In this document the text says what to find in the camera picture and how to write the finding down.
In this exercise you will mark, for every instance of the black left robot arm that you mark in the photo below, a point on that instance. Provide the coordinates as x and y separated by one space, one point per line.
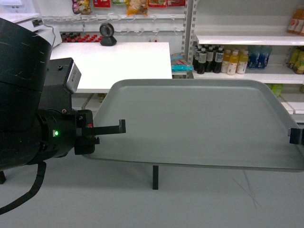
37 121

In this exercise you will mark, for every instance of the yellow snack bag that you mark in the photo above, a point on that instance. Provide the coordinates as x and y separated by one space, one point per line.
136 7

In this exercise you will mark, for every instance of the orange juice bottle left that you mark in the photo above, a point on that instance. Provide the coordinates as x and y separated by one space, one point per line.
297 22

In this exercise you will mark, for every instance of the white cash register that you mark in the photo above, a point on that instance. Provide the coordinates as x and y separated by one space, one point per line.
34 23

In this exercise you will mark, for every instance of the grey rectangular serving tray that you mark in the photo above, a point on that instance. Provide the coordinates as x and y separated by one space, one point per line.
218 123

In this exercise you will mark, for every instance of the red snack bag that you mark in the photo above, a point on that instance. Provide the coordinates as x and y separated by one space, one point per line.
102 3

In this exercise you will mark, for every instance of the purple snack bag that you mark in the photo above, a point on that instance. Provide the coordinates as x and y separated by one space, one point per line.
81 7

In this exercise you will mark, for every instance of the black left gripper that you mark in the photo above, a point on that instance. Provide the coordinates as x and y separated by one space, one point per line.
86 134

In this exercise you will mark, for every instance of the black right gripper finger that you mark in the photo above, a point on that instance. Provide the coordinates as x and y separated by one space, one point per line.
296 136

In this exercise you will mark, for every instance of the white checkout counter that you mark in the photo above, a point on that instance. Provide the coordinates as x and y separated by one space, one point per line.
101 66

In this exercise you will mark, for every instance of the black round barcode scanner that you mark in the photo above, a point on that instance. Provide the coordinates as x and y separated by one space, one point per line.
107 32

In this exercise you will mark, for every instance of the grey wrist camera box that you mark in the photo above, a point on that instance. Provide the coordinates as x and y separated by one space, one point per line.
73 78

